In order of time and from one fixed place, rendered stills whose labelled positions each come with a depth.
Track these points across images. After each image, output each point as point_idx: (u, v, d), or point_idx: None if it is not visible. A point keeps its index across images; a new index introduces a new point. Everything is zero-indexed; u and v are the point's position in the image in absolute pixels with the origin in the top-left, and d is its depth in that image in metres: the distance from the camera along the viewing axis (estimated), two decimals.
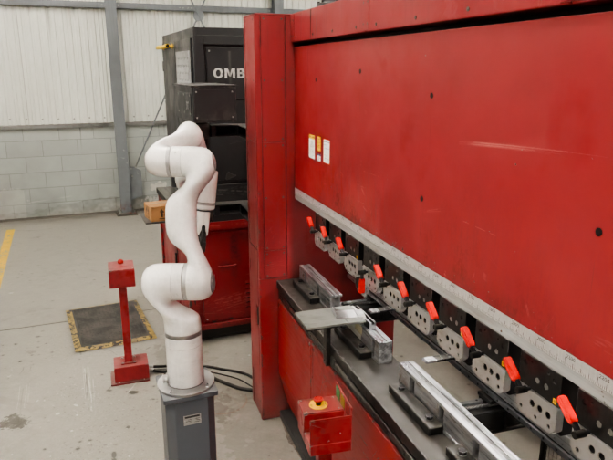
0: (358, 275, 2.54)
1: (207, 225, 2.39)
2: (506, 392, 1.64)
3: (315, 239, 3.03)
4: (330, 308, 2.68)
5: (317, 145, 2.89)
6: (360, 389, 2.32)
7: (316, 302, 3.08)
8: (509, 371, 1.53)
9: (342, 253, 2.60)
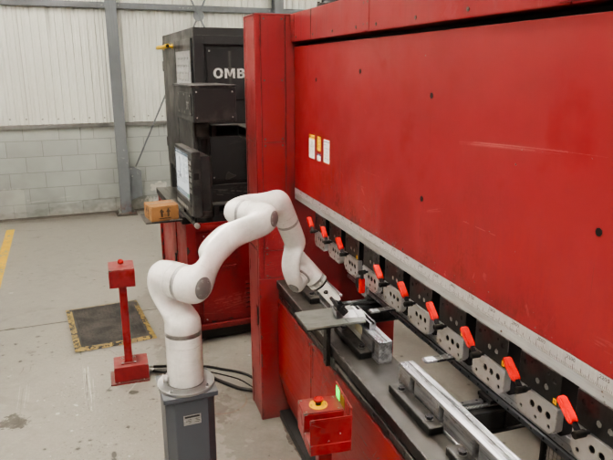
0: (358, 275, 2.54)
1: None
2: (506, 392, 1.64)
3: (315, 239, 3.03)
4: (330, 308, 2.68)
5: (317, 145, 2.89)
6: (360, 389, 2.32)
7: (316, 302, 3.08)
8: (509, 371, 1.53)
9: (342, 253, 2.60)
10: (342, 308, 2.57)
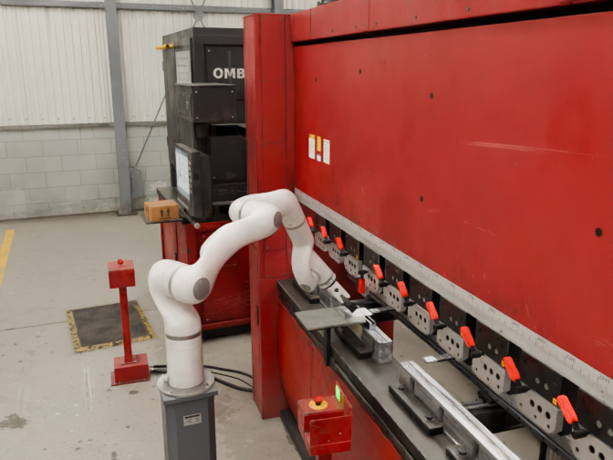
0: (358, 275, 2.54)
1: None
2: (506, 392, 1.64)
3: (315, 239, 3.03)
4: (330, 308, 2.68)
5: (317, 145, 2.89)
6: (360, 389, 2.32)
7: (316, 302, 3.08)
8: (509, 371, 1.53)
9: (342, 253, 2.60)
10: (351, 306, 2.57)
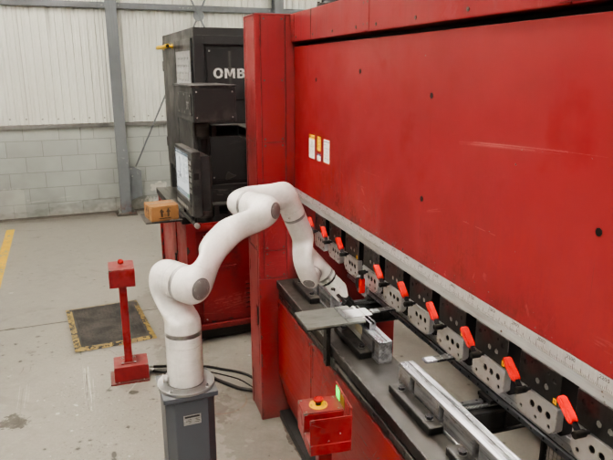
0: (358, 275, 2.54)
1: None
2: (506, 392, 1.64)
3: (315, 239, 3.03)
4: (330, 308, 2.68)
5: (317, 145, 2.89)
6: (360, 389, 2.32)
7: (316, 302, 3.08)
8: (509, 371, 1.53)
9: (342, 253, 2.60)
10: (348, 301, 2.56)
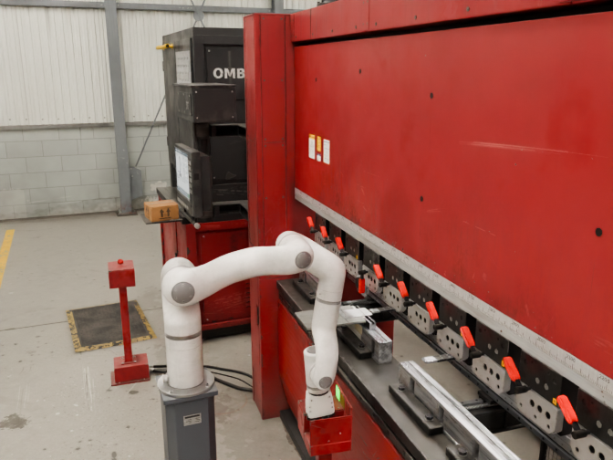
0: (358, 275, 2.54)
1: (307, 408, 2.19)
2: (506, 392, 1.64)
3: (315, 239, 3.03)
4: None
5: (317, 145, 2.89)
6: (360, 389, 2.32)
7: None
8: (509, 371, 1.53)
9: (342, 253, 2.60)
10: None
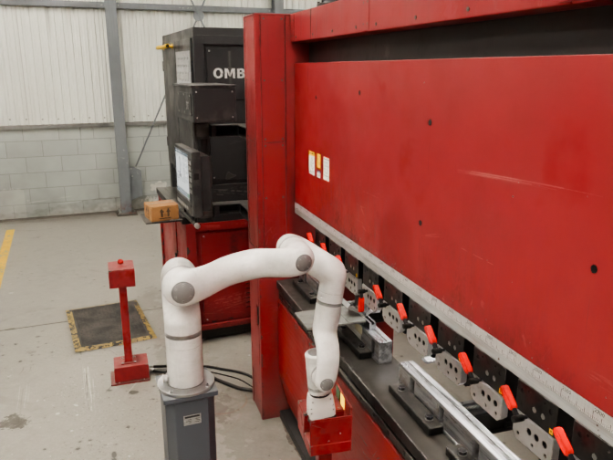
0: (357, 293, 2.56)
1: (308, 410, 2.19)
2: (503, 418, 1.66)
3: None
4: None
5: (317, 162, 2.91)
6: (360, 389, 2.32)
7: (316, 302, 3.08)
8: (506, 400, 1.55)
9: None
10: None
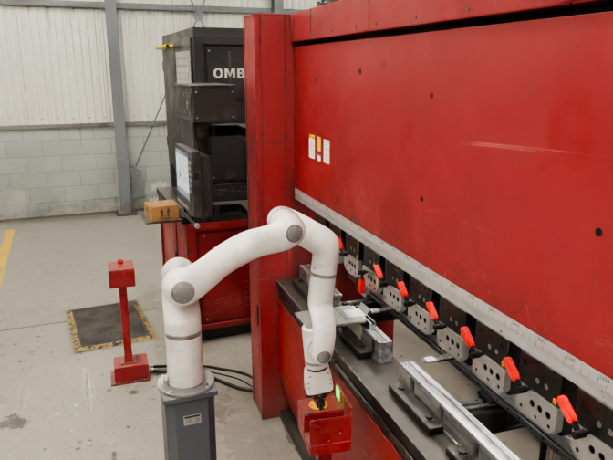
0: (358, 275, 2.54)
1: (306, 385, 2.16)
2: (506, 392, 1.64)
3: None
4: None
5: (317, 145, 2.89)
6: (360, 389, 2.32)
7: None
8: (509, 371, 1.53)
9: (342, 253, 2.60)
10: (323, 399, 2.22)
